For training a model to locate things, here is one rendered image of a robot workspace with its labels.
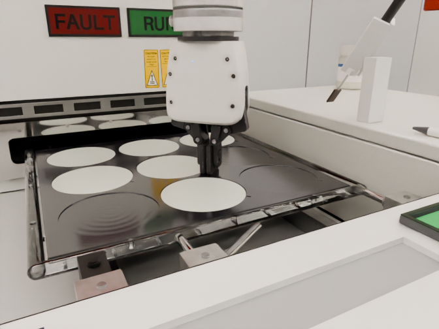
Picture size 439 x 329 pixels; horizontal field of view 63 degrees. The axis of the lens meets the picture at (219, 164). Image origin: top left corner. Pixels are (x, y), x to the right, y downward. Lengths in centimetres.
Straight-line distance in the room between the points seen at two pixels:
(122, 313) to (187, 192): 27
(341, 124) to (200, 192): 22
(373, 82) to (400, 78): 316
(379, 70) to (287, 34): 223
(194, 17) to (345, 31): 271
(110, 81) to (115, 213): 35
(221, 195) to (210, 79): 14
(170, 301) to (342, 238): 11
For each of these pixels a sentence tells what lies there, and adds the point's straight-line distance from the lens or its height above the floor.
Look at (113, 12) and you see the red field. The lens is 69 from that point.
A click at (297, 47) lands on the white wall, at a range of 279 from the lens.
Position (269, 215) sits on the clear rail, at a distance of 38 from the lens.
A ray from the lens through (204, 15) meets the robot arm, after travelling 42.
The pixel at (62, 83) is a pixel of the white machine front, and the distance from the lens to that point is 68.
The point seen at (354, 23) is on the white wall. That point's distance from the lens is 316.
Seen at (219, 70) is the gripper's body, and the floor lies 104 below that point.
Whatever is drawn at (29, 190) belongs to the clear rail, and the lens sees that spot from 48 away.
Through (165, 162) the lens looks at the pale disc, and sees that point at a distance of 54.
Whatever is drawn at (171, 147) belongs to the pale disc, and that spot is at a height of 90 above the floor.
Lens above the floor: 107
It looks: 19 degrees down
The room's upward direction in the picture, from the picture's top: straight up
